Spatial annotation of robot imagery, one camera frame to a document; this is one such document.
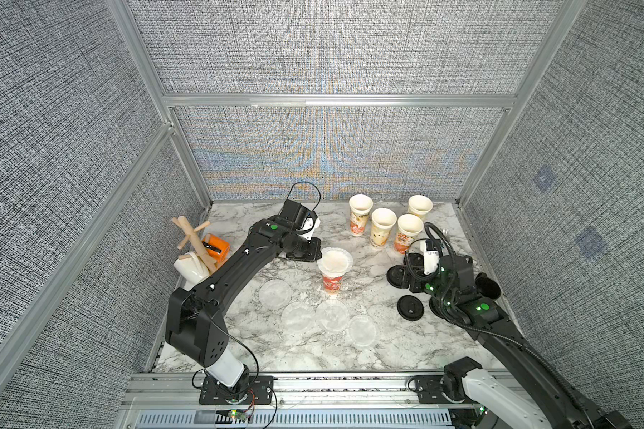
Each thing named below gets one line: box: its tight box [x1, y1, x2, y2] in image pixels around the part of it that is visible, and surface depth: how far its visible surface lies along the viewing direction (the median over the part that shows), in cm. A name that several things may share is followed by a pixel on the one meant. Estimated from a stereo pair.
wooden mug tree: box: [170, 215, 218, 274], surface depth 81 cm
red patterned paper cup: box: [317, 246, 354, 295], surface depth 83 cm
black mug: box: [474, 272, 501, 300], surface depth 87 cm
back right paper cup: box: [406, 194, 433, 220], surface depth 100 cm
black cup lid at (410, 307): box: [397, 294, 425, 321], surface depth 90 cm
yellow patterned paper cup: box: [370, 207, 398, 249], surface depth 97 cm
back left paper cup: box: [348, 193, 374, 237], surface depth 100 cm
